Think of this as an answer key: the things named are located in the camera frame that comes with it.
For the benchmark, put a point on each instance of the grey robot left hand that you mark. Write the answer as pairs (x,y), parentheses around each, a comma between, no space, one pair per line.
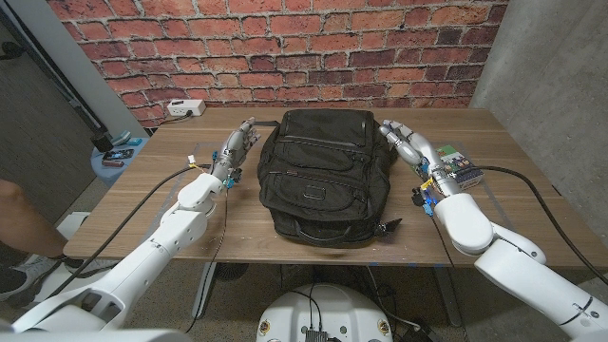
(233,149)

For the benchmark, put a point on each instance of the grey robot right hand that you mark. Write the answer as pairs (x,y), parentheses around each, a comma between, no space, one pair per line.
(418,147)

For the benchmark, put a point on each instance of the black backpack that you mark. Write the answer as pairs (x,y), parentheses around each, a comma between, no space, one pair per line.
(323,166)

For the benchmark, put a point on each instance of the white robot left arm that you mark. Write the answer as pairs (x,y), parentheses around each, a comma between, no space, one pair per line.
(176,233)

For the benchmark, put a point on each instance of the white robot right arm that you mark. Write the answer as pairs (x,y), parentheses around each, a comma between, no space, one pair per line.
(513,271)

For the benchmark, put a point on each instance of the green purple card game box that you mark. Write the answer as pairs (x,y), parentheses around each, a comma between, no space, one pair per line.
(463,166)

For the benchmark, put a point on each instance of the white power strip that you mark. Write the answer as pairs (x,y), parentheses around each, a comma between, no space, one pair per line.
(185,107)

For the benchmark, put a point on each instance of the teal plastic tool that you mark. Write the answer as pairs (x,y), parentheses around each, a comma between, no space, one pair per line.
(122,138)

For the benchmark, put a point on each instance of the red brick printed backdrop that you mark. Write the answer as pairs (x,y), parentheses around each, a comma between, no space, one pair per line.
(285,47)

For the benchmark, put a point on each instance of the black smartphone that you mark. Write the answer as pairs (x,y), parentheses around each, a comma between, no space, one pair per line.
(118,154)

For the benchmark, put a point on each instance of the black floor fan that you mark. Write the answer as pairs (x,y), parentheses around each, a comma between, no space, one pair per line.
(231,271)

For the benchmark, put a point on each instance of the blue round stool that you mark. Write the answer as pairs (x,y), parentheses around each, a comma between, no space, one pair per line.
(111,173)

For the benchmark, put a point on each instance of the grey metal table leg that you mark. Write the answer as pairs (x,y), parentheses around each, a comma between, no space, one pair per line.
(204,290)
(446,294)

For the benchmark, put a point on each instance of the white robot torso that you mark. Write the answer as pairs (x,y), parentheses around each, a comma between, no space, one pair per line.
(323,313)

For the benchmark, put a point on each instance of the person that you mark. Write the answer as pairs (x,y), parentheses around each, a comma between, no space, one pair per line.
(24,223)

